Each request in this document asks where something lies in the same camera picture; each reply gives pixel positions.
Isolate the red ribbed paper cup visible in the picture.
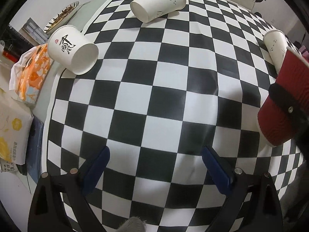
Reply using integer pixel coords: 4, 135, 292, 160
257, 47, 308, 147

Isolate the orange tissue pack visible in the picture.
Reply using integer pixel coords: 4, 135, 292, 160
9, 43, 52, 105

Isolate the white paper cup back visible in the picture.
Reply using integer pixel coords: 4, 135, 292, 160
130, 0, 186, 23

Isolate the white cup with bamboo print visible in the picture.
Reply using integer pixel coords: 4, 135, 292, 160
263, 29, 293, 74

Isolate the patterned snack bowl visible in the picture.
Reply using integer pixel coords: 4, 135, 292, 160
43, 2, 79, 34

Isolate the black cylindrical bottle box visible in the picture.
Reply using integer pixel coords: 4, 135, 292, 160
1, 25, 34, 63

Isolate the yellow snack bag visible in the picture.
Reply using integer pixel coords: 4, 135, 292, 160
1, 90, 34, 165

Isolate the white cup with calligraphy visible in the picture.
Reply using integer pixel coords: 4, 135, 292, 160
47, 25, 99, 75

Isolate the black white checkered tablecloth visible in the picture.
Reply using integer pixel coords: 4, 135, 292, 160
44, 0, 304, 231

